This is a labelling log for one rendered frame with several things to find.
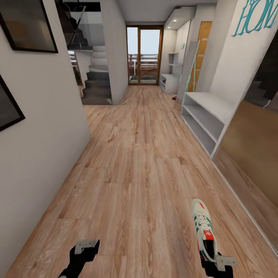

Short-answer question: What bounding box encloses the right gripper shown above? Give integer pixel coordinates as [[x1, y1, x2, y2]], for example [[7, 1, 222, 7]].
[[200, 251, 233, 278]]

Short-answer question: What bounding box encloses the gym shoe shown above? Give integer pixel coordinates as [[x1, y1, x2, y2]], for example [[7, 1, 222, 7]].
[[191, 198, 219, 263]]

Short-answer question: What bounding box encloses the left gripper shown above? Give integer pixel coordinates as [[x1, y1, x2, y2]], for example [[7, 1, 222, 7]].
[[70, 240, 100, 271]]

